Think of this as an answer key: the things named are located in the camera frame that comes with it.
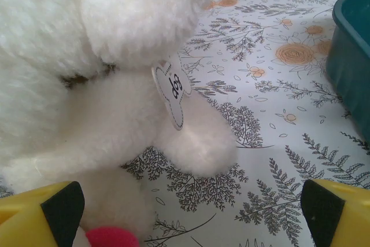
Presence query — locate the red plush piece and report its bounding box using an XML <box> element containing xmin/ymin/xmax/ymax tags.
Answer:
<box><xmin>86</xmin><ymin>226</ymin><xmax>140</xmax><ymax>247</ymax></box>

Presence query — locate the floral print tablecloth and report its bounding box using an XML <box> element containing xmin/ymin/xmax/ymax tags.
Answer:
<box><xmin>0</xmin><ymin>0</ymin><xmax>370</xmax><ymax>247</ymax></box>

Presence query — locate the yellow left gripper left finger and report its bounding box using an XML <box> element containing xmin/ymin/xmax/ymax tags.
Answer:
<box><xmin>0</xmin><ymin>180</ymin><xmax>87</xmax><ymax>247</ymax></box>

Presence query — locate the white plush dog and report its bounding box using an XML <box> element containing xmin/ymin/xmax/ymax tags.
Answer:
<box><xmin>0</xmin><ymin>0</ymin><xmax>241</xmax><ymax>247</ymax></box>

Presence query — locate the white bone-shaped dog tag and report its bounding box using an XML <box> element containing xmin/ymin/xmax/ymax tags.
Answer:
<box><xmin>151</xmin><ymin>56</ymin><xmax>193</xmax><ymax>131</ymax></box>

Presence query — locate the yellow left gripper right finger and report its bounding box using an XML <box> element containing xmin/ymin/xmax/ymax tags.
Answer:
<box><xmin>300</xmin><ymin>179</ymin><xmax>370</xmax><ymax>247</ymax></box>

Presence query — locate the teal plastic container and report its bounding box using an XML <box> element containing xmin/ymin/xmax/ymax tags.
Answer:
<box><xmin>325</xmin><ymin>0</ymin><xmax>370</xmax><ymax>146</ymax></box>

